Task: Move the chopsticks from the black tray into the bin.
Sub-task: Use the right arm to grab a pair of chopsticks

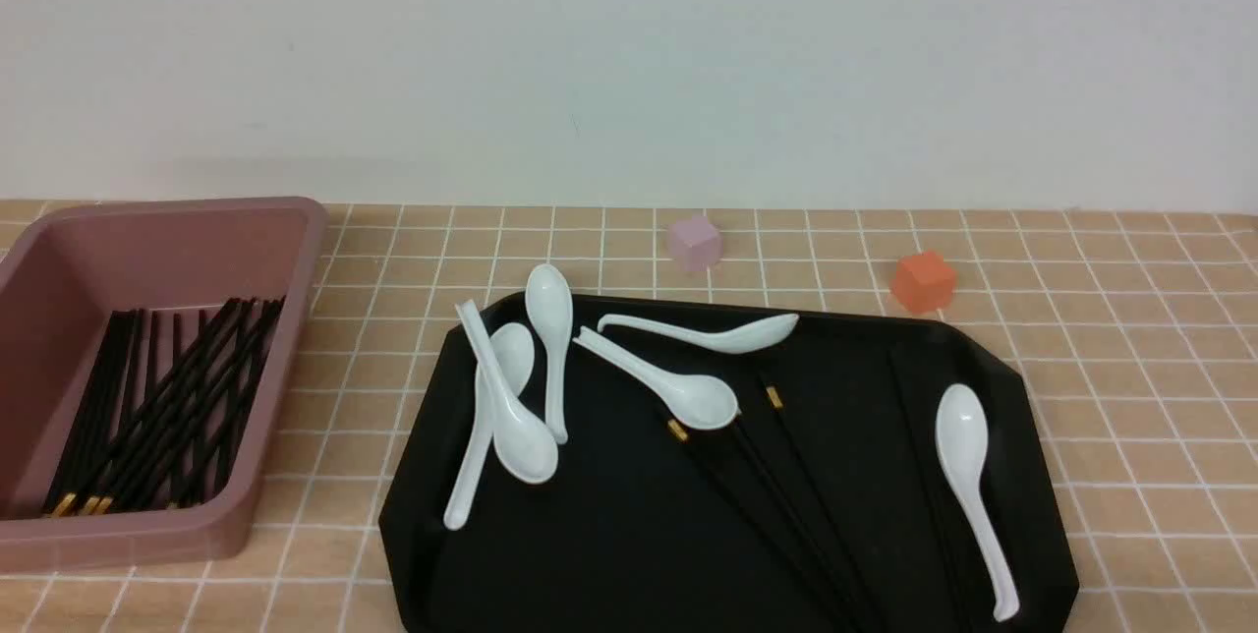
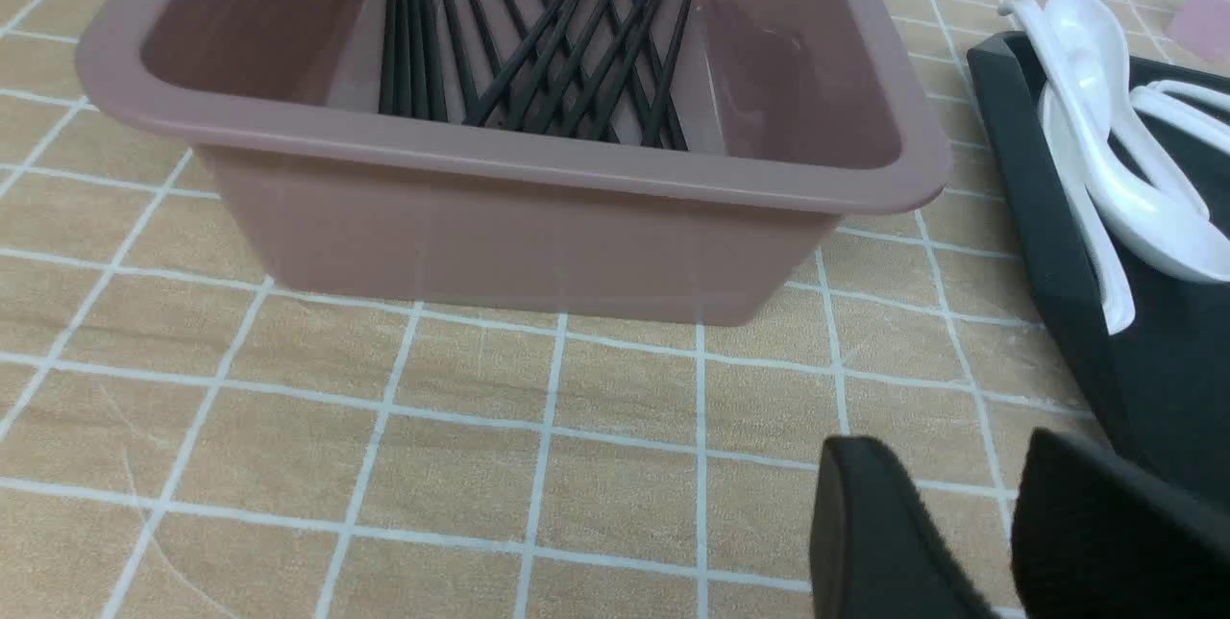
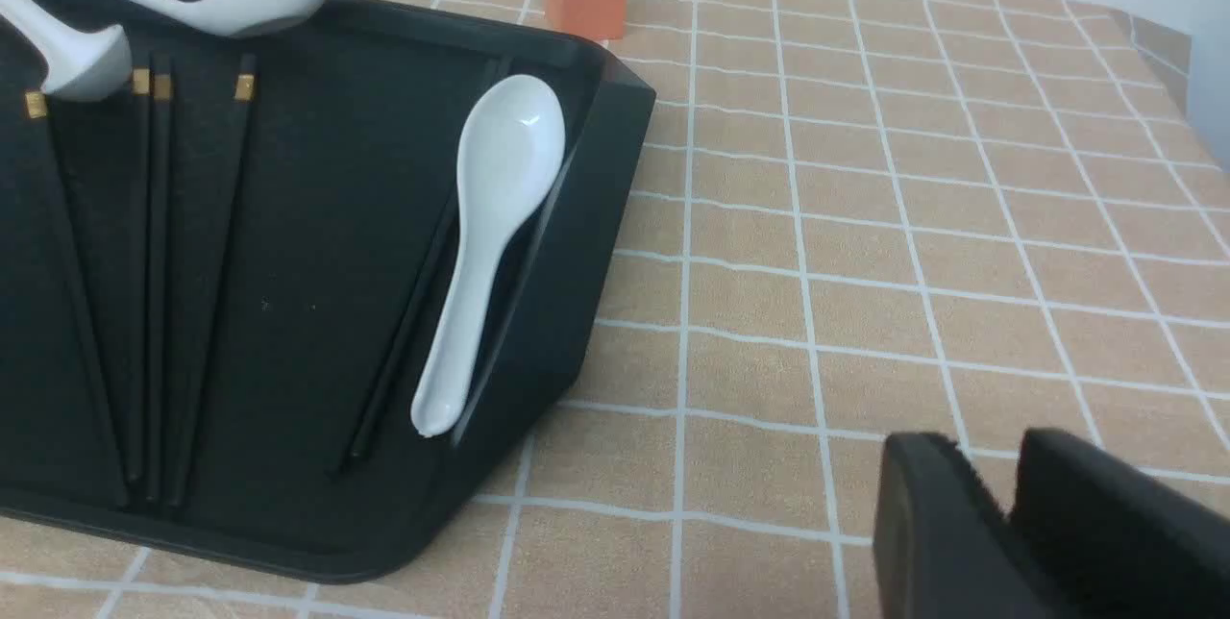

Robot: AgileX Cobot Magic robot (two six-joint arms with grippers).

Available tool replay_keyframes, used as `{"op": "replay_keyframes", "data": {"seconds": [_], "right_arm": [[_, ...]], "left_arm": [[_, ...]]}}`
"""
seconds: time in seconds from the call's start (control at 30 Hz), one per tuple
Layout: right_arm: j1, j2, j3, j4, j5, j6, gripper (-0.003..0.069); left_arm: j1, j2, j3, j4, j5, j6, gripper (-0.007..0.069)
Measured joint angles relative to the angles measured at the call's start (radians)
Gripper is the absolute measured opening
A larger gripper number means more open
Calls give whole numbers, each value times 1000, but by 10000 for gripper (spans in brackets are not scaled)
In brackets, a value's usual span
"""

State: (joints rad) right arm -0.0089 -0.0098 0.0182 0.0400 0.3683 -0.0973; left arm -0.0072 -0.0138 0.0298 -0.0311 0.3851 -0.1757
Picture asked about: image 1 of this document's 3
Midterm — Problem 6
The black chopsticks bundle in bin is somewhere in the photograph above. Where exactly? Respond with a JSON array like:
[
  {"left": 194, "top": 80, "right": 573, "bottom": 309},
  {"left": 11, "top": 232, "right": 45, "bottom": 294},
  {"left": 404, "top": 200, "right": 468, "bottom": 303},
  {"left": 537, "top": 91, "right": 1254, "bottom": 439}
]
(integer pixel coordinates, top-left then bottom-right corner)
[{"left": 40, "top": 298, "right": 286, "bottom": 518}]

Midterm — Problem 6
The pink cube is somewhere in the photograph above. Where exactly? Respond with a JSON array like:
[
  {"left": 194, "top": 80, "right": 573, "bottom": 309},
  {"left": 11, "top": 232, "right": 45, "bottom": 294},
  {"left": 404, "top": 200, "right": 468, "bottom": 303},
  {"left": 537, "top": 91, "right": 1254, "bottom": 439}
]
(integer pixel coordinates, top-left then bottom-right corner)
[{"left": 665, "top": 213, "right": 723, "bottom": 273}]

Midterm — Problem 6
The white spoon upright centre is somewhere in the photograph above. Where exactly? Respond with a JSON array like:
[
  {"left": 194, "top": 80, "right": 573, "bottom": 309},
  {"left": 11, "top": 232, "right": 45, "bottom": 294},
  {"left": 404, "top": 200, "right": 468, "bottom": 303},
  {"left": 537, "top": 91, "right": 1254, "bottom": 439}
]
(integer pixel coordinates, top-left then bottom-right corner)
[{"left": 525, "top": 264, "right": 574, "bottom": 445}]

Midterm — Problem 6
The white spoon top horizontal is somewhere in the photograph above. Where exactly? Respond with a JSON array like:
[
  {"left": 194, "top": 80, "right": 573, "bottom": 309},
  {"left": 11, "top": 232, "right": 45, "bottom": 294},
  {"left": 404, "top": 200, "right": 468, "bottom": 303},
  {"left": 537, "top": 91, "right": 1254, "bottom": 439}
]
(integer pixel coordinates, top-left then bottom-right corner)
[{"left": 598, "top": 315, "right": 800, "bottom": 355}]

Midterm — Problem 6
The white spoon far left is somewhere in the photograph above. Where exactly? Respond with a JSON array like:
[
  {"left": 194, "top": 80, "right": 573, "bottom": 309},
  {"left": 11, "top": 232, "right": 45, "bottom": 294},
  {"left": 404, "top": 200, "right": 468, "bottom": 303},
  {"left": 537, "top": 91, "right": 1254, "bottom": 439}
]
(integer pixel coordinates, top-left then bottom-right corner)
[{"left": 443, "top": 322, "right": 535, "bottom": 531}]

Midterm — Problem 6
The white spoon centre diagonal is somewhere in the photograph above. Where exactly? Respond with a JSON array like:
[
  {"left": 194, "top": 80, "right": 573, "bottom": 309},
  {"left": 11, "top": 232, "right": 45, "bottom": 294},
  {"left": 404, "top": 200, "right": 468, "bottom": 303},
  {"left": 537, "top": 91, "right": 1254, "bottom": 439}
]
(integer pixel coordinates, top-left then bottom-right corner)
[{"left": 572, "top": 327, "right": 740, "bottom": 430}]

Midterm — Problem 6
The black serving tray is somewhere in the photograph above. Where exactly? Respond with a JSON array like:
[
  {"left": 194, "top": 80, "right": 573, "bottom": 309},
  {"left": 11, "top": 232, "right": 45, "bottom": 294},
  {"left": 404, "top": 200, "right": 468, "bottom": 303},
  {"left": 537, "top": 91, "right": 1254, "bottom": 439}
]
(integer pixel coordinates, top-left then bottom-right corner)
[{"left": 380, "top": 312, "right": 1081, "bottom": 632}]

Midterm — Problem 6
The white spoon crossing left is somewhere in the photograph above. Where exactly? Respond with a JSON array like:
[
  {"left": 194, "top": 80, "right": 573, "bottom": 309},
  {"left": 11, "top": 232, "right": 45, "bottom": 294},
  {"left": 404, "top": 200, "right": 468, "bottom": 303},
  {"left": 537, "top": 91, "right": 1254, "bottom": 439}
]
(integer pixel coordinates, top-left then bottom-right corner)
[{"left": 455, "top": 300, "right": 559, "bottom": 485}]

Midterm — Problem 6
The orange cube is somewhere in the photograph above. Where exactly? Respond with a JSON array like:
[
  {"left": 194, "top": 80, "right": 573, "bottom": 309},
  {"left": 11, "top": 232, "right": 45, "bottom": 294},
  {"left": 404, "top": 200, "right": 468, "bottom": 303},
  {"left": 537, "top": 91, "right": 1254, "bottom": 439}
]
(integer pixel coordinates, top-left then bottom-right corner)
[{"left": 889, "top": 250, "right": 959, "bottom": 315}]

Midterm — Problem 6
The white spoon right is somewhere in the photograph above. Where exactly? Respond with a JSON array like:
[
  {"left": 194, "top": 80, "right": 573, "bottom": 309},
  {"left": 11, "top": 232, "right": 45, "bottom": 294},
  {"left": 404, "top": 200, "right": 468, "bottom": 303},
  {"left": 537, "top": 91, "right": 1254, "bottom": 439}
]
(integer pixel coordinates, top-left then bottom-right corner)
[{"left": 935, "top": 383, "right": 1020, "bottom": 620}]

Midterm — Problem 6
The pink plastic bin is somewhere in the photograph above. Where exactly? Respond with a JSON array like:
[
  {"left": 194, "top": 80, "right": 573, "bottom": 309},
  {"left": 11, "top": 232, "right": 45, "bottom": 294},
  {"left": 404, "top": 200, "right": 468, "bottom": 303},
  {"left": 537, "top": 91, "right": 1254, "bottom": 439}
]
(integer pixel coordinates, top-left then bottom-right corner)
[{"left": 1, "top": 196, "right": 328, "bottom": 574}]

